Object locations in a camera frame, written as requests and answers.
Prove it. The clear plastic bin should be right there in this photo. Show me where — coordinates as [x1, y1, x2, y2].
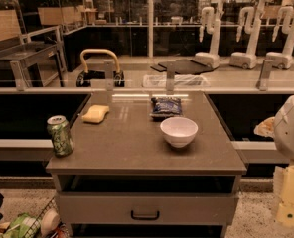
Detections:
[142, 74, 210, 88]

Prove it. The green snack bag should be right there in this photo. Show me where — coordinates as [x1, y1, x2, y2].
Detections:
[1, 213, 41, 238]

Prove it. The grey drawer cabinet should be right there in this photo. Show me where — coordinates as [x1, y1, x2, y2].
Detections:
[47, 91, 246, 238]

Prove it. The glass railing with posts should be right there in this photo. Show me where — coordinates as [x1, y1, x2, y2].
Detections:
[0, 59, 294, 95]

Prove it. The white bowl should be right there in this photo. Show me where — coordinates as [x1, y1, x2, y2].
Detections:
[160, 117, 199, 148]

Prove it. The grey drawer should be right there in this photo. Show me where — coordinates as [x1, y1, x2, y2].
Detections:
[56, 192, 238, 225]

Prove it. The grey background table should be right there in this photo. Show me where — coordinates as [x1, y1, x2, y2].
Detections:
[0, 42, 66, 87]

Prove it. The white background robot right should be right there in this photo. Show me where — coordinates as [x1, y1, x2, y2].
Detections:
[266, 6, 294, 69]

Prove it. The black floor mat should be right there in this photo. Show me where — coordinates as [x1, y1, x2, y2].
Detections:
[151, 59, 213, 75]

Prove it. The yellow sponge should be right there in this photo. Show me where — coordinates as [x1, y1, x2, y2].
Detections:
[81, 105, 109, 124]

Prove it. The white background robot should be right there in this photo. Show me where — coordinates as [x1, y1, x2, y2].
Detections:
[266, 6, 294, 69]
[229, 0, 274, 69]
[194, 0, 229, 69]

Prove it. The white cup in basket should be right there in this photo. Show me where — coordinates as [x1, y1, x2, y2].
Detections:
[41, 208, 60, 237]

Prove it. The blue chip bag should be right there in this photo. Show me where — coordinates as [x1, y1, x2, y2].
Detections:
[150, 97, 183, 118]

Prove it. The yellow handled black cart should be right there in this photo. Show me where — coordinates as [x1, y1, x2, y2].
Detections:
[76, 49, 125, 87]

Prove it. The wire basket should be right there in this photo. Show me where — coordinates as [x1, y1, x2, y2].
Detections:
[0, 198, 71, 238]

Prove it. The white background robot middle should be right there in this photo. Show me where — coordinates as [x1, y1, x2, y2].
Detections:
[229, 0, 274, 69]

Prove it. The green soda can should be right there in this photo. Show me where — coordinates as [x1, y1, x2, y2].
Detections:
[47, 115, 74, 157]

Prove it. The white background robot left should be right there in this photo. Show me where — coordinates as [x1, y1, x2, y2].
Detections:
[194, 0, 229, 69]

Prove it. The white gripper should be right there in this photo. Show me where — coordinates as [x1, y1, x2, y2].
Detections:
[273, 165, 294, 228]

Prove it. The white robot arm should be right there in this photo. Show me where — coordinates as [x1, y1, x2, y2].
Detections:
[254, 95, 294, 228]

